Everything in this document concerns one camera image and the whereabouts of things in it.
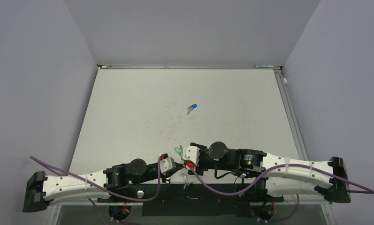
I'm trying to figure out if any green tagged key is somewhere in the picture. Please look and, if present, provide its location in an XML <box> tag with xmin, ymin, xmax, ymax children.
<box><xmin>174</xmin><ymin>147</ymin><xmax>182</xmax><ymax>156</ymax></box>

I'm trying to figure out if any aluminium frame rail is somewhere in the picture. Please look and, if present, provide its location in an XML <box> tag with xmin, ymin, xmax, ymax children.
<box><xmin>274</xmin><ymin>67</ymin><xmax>332</xmax><ymax>206</ymax></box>

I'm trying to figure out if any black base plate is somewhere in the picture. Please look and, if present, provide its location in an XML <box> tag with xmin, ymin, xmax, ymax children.
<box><xmin>110</xmin><ymin>183</ymin><xmax>284</xmax><ymax>217</ymax></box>

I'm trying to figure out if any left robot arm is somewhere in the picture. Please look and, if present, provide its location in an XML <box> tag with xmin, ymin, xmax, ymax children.
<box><xmin>22</xmin><ymin>154</ymin><xmax>183</xmax><ymax>213</ymax></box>

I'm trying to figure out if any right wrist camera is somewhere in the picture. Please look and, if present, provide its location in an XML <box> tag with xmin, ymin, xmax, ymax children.
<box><xmin>181</xmin><ymin>146</ymin><xmax>200</xmax><ymax>168</ymax></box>

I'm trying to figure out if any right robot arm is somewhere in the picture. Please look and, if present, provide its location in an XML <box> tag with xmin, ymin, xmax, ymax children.
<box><xmin>181</xmin><ymin>142</ymin><xmax>351</xmax><ymax>203</ymax></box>

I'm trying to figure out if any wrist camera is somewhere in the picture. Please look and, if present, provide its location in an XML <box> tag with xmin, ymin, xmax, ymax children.
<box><xmin>181</xmin><ymin>146</ymin><xmax>200</xmax><ymax>168</ymax></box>
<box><xmin>160</xmin><ymin>154</ymin><xmax>176</xmax><ymax>175</ymax></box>

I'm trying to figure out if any blue tagged key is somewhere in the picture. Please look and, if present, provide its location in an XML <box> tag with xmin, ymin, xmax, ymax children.
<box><xmin>187</xmin><ymin>104</ymin><xmax>197</xmax><ymax>115</ymax></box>

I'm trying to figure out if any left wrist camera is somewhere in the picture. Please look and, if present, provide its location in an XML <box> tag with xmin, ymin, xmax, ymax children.
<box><xmin>160</xmin><ymin>154</ymin><xmax>176</xmax><ymax>175</ymax></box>

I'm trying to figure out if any metal key ring plate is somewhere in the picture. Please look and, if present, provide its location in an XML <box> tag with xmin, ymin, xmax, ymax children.
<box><xmin>180</xmin><ymin>145</ymin><xmax>193</xmax><ymax>191</ymax></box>

